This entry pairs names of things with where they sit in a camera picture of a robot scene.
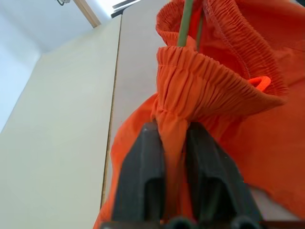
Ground wooden rack post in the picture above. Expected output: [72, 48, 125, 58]
[72, 0, 102, 27]

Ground orange shorts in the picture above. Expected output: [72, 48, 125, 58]
[92, 0, 305, 229]

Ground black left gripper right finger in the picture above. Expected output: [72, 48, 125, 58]
[185, 122, 264, 224]

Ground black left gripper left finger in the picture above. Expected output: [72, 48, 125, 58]
[111, 122, 167, 224]

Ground green wire hanger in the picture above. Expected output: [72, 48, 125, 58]
[177, 0, 205, 52]

